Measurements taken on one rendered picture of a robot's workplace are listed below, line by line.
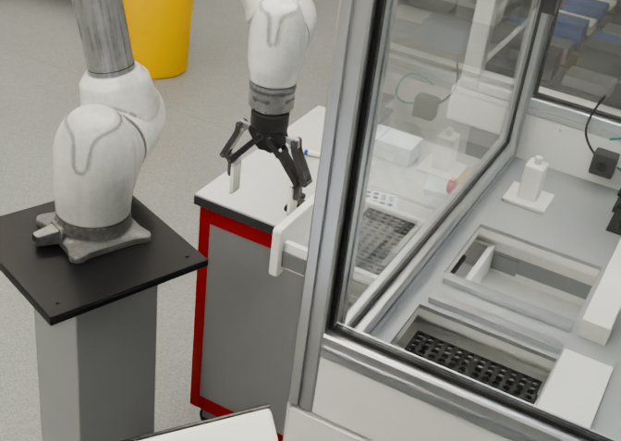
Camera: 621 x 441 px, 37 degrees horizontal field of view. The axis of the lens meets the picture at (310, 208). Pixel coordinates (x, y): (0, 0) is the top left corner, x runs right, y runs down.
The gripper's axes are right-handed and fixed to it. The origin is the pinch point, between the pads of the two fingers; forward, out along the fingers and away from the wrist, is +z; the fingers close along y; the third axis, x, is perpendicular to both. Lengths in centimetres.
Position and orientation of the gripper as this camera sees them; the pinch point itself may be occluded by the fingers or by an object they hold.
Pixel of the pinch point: (262, 197)
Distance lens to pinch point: 188.4
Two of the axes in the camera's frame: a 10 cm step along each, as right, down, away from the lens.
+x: 4.7, -4.2, 7.7
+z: -1.0, 8.5, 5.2
